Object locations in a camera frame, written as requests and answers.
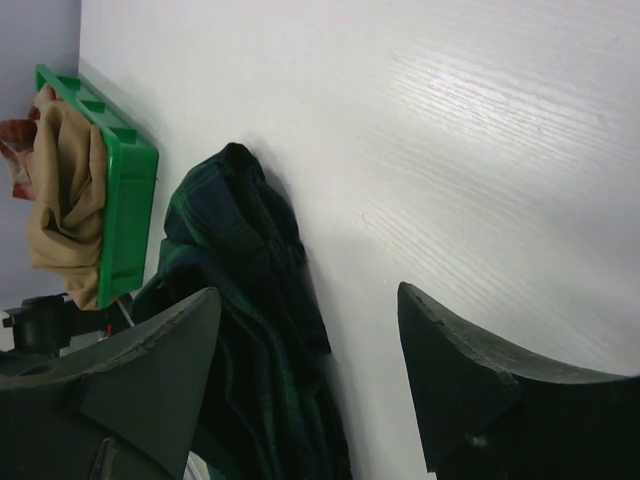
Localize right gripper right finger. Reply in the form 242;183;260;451
397;282;639;479

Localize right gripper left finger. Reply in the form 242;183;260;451
1;289;221;479

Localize red white plaid skirt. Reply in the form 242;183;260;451
1;103;40;201

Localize dark green plaid skirt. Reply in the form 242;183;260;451
132;143;352;479

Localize tan brown skirt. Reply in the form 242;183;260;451
26;99;108;311

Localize green plastic tray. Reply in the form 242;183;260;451
35;64;159;308

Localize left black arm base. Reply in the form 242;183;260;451
1;294;133;368

